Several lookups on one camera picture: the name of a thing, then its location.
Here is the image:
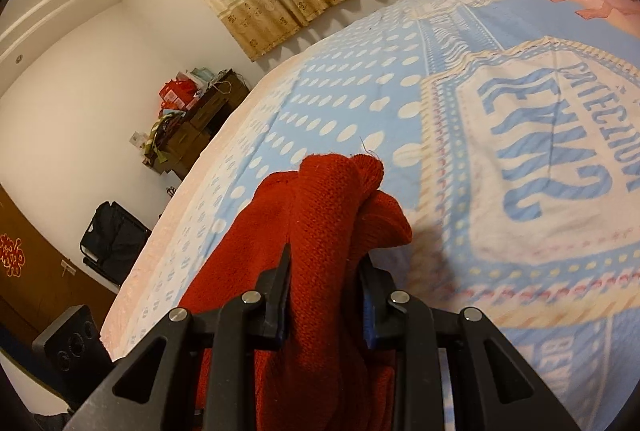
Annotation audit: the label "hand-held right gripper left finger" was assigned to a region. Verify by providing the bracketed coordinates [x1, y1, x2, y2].
[62, 243, 293, 431]

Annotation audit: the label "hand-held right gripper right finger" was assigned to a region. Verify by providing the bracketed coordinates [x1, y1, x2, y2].
[357, 256, 583, 431]

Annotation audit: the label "red knitted flower sweater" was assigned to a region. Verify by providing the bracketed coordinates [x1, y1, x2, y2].
[180, 152, 413, 431]

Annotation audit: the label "brown wooden door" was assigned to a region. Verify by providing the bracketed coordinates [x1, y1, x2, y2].
[0, 184, 118, 352]

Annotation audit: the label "pink quilted bedspread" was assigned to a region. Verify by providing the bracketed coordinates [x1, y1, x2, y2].
[100, 36, 351, 362]

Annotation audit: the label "red knot decoration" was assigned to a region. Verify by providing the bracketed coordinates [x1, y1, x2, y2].
[0, 233, 26, 277]

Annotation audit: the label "black bag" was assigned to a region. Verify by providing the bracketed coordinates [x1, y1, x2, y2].
[80, 201, 153, 287]

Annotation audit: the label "dark wooden desk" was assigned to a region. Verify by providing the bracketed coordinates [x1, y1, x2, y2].
[150, 70, 251, 177]

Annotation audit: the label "colourful cloth pile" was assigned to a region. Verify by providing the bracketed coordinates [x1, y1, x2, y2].
[142, 108, 186, 167]

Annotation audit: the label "blue polka dot printed blanket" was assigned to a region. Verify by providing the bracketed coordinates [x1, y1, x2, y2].
[100, 0, 640, 431]

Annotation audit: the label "red gift boxes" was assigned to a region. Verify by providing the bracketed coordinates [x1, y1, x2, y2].
[159, 78, 197, 112]

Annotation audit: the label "light blue bag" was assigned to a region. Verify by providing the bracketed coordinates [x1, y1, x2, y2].
[192, 66, 216, 89]

